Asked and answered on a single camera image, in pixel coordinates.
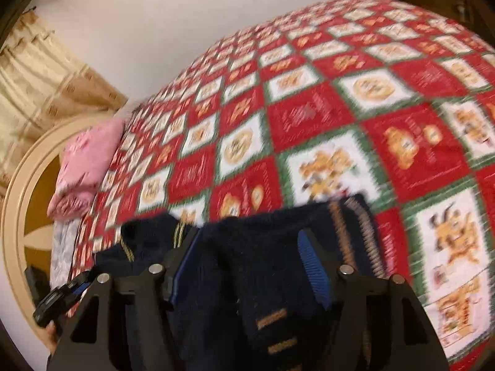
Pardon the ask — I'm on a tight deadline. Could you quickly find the cream wooden headboard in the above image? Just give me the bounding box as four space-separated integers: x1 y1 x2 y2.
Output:
0 114 117 341

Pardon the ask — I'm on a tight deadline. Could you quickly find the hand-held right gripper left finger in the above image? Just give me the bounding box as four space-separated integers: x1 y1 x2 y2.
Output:
46 228 202 371

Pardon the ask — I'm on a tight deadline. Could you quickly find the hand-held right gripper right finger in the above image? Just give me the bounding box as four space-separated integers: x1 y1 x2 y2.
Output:
297 228 451 371

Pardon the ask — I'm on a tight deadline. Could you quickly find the red checkered bed sheet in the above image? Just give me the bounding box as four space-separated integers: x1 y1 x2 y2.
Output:
70 0 495 371

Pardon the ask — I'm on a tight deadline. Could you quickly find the person's left hand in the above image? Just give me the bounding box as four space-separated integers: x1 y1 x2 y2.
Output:
44 322 59 356

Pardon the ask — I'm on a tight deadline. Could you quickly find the folded pink blanket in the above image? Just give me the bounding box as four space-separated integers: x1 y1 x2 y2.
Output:
47 119 124 221

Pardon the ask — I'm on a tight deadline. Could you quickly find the beige patterned curtain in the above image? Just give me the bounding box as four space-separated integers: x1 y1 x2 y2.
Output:
0 10 128 190

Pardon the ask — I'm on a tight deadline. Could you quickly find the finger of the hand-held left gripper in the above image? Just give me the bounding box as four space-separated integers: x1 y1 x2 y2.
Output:
67 272 93 299

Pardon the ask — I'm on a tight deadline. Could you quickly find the pale blue floral pillow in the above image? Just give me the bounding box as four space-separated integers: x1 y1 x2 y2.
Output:
48 220 84 290

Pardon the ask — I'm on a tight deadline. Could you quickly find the navy patterned knit sweater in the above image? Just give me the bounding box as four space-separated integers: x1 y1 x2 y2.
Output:
91 193 387 371

